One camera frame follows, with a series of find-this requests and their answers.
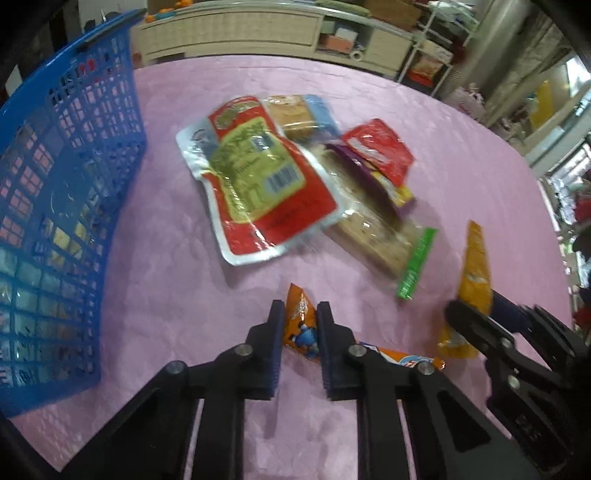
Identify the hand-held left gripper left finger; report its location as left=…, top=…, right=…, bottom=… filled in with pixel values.
left=62, top=299, right=287, bottom=480

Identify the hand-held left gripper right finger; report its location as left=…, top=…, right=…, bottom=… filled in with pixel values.
left=316, top=301, right=541, bottom=480

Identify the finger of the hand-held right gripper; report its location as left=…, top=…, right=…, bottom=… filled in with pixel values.
left=444, top=300, right=550, bottom=402
left=490, top=289, right=591, bottom=358

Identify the orange cartoon snack packet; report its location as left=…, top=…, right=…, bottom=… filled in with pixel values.
left=283, top=282, right=448, bottom=372

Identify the yellow orange snack packet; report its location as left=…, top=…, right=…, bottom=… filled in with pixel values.
left=436, top=220, right=494, bottom=360

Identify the cracker packet green end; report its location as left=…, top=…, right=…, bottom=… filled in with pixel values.
left=323, top=203, right=438, bottom=300

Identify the large red green snack packet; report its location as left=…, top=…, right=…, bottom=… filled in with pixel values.
left=176, top=95, right=340, bottom=267

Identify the purple cracker packet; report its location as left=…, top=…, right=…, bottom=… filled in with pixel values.
left=321, top=141, right=409, bottom=227

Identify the small red snack packet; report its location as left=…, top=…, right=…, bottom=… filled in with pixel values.
left=342, top=118, right=415, bottom=186

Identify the blue plastic basket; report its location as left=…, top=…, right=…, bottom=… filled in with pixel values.
left=0, top=9, right=149, bottom=418

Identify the brown biscuit packet blue end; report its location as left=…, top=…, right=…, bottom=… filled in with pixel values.
left=261, top=93, right=341, bottom=141

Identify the pink bag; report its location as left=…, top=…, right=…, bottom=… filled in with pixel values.
left=442, top=82, right=486, bottom=124

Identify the white shelf rack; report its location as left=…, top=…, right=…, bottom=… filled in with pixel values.
left=396, top=0, right=481, bottom=95

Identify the silver standing air conditioner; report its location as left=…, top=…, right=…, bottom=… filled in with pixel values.
left=457, top=0, right=536, bottom=86

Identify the cardboard box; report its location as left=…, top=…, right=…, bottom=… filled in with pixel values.
left=362, top=0, right=423, bottom=31

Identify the cream television cabinet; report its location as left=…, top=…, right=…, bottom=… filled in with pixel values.
left=131, top=0, right=416, bottom=79

